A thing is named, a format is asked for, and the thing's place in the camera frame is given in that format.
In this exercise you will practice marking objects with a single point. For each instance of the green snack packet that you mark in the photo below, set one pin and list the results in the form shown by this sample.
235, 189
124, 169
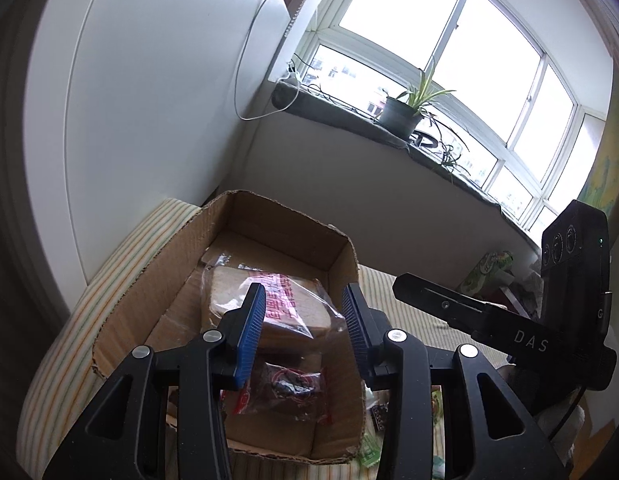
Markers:
367, 452

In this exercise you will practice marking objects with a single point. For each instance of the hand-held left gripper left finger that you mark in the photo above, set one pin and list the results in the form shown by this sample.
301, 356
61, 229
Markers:
252, 330

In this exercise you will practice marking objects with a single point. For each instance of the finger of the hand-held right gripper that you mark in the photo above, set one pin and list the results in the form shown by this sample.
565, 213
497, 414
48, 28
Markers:
439, 302

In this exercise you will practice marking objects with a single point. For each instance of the cardboard box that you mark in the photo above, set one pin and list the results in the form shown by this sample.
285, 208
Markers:
289, 230

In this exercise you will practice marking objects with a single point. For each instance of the potted spider plant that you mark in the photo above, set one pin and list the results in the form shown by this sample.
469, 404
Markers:
397, 115

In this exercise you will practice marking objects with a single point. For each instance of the black snack packet white print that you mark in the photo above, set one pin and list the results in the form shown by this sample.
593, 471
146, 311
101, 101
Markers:
379, 412

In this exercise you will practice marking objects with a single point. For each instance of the white framed window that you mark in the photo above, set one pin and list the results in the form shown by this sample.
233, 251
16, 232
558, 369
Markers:
404, 5

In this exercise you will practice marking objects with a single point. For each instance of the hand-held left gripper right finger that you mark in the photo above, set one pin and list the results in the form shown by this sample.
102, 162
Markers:
354, 330

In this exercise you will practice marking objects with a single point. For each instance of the white wardrobe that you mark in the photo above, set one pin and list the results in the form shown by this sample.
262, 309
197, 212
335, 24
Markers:
139, 85

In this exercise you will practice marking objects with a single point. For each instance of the white charger plug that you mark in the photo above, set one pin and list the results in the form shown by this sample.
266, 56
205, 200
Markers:
291, 76

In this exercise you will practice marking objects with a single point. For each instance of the green printed tissue packet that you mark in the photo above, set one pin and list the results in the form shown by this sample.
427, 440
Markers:
489, 270

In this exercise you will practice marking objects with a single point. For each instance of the brown snack packet red print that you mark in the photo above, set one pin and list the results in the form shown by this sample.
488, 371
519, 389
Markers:
289, 385

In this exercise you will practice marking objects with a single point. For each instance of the sliced bread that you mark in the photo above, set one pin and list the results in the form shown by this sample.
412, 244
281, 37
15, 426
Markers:
299, 305

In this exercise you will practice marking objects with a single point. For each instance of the black round dish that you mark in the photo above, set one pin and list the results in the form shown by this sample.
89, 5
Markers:
424, 139

